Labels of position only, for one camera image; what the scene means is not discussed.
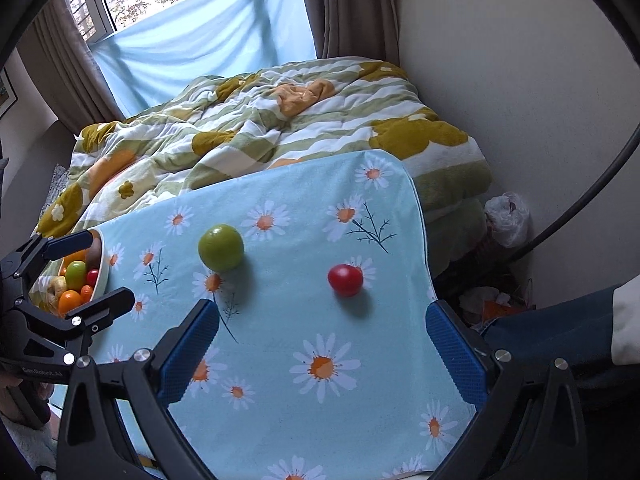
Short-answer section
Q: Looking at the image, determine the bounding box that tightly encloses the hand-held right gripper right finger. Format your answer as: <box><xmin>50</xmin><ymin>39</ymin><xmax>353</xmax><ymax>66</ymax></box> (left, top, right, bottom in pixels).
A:
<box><xmin>425</xmin><ymin>300</ymin><xmax>588</xmax><ymax>480</ymax></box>

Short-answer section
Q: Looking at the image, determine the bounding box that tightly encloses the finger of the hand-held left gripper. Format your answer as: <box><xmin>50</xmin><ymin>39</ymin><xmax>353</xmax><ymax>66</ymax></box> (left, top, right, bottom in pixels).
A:
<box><xmin>0</xmin><ymin>230</ymin><xmax>101</xmax><ymax>282</ymax></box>
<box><xmin>16</xmin><ymin>287</ymin><xmax>136</xmax><ymax>335</ymax></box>

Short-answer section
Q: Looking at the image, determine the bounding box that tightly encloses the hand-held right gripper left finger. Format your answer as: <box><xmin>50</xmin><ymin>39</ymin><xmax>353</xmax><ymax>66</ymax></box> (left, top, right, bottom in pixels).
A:
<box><xmin>57</xmin><ymin>298</ymin><xmax>221</xmax><ymax>480</ymax></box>

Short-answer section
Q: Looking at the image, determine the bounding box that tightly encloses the yellow duck bowl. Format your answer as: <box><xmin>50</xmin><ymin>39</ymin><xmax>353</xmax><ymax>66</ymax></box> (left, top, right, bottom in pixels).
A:
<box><xmin>27</xmin><ymin>230</ymin><xmax>112</xmax><ymax>318</ymax></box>

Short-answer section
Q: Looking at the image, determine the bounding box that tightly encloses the green apple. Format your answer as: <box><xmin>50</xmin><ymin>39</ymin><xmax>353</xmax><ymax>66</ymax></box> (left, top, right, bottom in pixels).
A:
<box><xmin>198</xmin><ymin>224</ymin><xmax>246</xmax><ymax>273</ymax></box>

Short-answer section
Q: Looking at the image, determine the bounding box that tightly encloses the person's left hand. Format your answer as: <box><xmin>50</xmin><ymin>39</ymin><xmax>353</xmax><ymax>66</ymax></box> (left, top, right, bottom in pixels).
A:
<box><xmin>0</xmin><ymin>376</ymin><xmax>25</xmax><ymax>411</ymax></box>

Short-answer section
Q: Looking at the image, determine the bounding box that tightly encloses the grey patterned bedsheet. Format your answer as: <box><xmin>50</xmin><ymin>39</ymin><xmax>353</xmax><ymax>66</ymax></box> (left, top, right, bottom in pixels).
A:
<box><xmin>47</xmin><ymin>162</ymin><xmax>73</xmax><ymax>211</ymax></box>

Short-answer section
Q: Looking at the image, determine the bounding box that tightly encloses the orange white plastic bag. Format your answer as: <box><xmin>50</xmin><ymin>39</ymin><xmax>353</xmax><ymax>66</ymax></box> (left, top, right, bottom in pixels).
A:
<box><xmin>460</xmin><ymin>280</ymin><xmax>536</xmax><ymax>331</ymax></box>

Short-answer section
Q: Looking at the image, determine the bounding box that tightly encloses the fluffy white blue rug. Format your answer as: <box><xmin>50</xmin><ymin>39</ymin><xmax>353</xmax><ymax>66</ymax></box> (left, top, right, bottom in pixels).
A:
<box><xmin>0</xmin><ymin>422</ymin><xmax>58</xmax><ymax>480</ymax></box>

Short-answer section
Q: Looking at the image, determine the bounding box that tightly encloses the blue daisy tablecloth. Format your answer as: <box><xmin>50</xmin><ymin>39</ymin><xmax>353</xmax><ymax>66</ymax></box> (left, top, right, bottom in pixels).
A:
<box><xmin>90</xmin><ymin>150</ymin><xmax>483</xmax><ymax>480</ymax></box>

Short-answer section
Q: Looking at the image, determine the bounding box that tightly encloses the brown curtain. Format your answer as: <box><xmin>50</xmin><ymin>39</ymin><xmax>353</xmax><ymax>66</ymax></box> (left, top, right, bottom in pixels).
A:
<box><xmin>17</xmin><ymin>0</ymin><xmax>123</xmax><ymax>136</ymax></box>
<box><xmin>295</xmin><ymin>0</ymin><xmax>401</xmax><ymax>68</ymax></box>

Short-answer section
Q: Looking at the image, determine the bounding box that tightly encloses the person's white shirt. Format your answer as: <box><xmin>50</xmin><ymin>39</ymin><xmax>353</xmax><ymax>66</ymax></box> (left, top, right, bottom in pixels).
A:
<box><xmin>610</xmin><ymin>285</ymin><xmax>640</xmax><ymax>366</ymax></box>

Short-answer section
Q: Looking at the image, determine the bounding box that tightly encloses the green striped flower blanket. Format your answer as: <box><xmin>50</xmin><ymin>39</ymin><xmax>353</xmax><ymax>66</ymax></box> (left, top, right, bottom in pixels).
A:
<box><xmin>32</xmin><ymin>55</ymin><xmax>493</xmax><ymax>271</ymax></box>

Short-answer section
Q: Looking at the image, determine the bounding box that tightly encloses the light blue window cloth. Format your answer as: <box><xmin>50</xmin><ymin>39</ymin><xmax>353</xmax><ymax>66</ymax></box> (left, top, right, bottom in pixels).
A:
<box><xmin>87</xmin><ymin>0</ymin><xmax>318</xmax><ymax>121</ymax></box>

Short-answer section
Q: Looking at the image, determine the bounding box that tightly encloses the framed wall picture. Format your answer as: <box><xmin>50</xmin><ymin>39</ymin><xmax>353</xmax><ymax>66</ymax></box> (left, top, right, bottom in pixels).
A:
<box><xmin>0</xmin><ymin>67</ymin><xmax>18</xmax><ymax>121</ymax></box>

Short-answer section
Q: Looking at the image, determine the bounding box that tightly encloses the black cable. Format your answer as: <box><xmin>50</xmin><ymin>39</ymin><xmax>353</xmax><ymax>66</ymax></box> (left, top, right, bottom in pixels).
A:
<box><xmin>507</xmin><ymin>125</ymin><xmax>640</xmax><ymax>263</ymax></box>

